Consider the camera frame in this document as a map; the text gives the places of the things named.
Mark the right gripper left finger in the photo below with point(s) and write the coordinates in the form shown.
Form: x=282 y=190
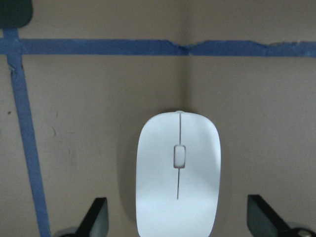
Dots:
x=96 y=221

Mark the white computer mouse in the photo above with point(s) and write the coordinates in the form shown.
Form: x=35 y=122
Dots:
x=178 y=169

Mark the black mousepad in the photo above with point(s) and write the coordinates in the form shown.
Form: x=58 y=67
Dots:
x=15 y=13

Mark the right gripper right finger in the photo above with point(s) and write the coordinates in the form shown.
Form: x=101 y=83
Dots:
x=263 y=221

